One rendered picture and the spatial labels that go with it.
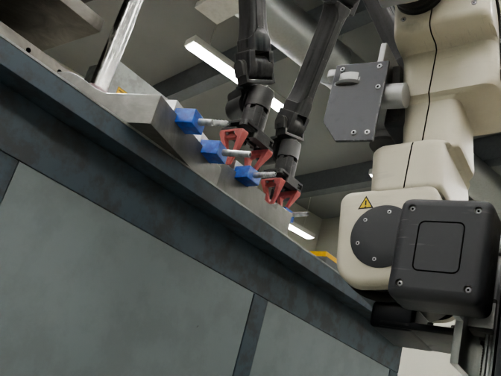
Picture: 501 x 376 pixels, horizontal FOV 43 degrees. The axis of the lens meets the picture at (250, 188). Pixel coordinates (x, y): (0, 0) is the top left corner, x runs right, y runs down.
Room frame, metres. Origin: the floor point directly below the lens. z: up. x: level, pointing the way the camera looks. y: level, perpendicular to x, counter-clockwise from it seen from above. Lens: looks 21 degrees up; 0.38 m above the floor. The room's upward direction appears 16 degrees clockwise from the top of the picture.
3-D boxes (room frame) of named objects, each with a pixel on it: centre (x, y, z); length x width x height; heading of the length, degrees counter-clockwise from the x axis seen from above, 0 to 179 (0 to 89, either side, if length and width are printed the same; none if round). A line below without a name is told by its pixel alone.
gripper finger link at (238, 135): (1.24, 0.05, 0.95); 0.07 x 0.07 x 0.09; 46
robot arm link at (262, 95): (1.26, 0.04, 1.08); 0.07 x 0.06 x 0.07; 31
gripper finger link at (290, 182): (1.56, -0.09, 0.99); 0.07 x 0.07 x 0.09; 46
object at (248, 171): (1.23, 0.01, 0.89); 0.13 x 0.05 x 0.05; 46
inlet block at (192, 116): (0.98, 0.12, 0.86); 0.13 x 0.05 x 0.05; 64
